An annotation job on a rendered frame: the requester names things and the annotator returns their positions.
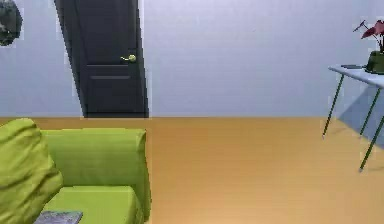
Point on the green sofa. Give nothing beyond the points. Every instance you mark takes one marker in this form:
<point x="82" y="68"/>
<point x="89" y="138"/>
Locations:
<point x="100" y="160"/>

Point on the red-leaved plant in green pot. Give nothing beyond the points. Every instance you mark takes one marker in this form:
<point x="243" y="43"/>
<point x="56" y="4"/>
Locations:
<point x="376" y="60"/>

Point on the grey book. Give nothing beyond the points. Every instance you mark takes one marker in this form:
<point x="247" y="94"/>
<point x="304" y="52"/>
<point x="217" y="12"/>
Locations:
<point x="58" y="217"/>

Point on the green sofa cushion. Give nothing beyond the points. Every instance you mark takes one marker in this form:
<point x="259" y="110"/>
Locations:
<point x="23" y="173"/>

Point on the dark round wall picture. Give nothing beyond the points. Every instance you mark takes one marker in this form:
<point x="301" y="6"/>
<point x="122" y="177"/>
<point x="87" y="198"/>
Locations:
<point x="9" y="23"/>

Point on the white table with green legs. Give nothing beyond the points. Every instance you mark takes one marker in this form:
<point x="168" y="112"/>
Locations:
<point x="363" y="76"/>

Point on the black room door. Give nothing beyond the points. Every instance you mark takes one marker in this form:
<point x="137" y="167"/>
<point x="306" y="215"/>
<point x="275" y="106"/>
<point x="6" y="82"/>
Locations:
<point x="106" y="40"/>

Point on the dark flat object on table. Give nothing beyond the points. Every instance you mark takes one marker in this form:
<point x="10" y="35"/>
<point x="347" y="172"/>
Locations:
<point x="352" y="66"/>

